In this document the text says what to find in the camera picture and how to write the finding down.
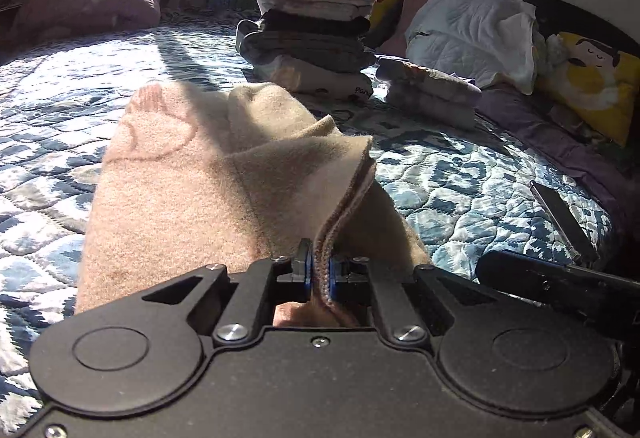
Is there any beige fleece sweater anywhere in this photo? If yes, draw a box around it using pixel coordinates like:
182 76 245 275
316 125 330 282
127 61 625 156
76 83 430 327

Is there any black smartphone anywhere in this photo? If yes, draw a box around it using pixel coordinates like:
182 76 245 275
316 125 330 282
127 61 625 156
529 181 599 267

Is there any blue patterned quilt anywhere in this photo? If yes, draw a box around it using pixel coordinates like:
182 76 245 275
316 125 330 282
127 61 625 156
1 13 614 434

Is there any pale folded garment bottom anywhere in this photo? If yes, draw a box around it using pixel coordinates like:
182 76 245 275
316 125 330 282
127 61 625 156
386 84 475 129

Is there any white panda folded garment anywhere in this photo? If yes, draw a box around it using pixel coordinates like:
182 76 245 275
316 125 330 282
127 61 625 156
253 55 373 102

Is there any floral folded garment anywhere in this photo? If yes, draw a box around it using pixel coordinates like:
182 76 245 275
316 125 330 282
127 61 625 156
376 57 482 107

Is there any yellow cartoon cushion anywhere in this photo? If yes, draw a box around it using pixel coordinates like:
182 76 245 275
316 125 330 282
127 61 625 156
536 32 639 147

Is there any grey folded garment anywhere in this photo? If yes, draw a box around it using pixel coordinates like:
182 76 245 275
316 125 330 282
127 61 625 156
235 19 378 73

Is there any black folded garment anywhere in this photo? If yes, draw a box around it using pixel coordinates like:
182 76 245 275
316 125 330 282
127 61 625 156
260 9 371 38

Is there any white pillow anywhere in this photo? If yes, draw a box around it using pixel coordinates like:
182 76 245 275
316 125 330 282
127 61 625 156
405 0 541 95

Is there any yellow plush toy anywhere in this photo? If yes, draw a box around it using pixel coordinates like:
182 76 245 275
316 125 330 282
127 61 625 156
363 0 405 48

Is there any dark wooden headboard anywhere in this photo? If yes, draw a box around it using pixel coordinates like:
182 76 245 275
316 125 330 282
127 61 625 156
521 0 639 57

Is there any purple rolled duvet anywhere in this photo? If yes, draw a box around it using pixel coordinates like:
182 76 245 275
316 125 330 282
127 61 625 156
9 0 162 44

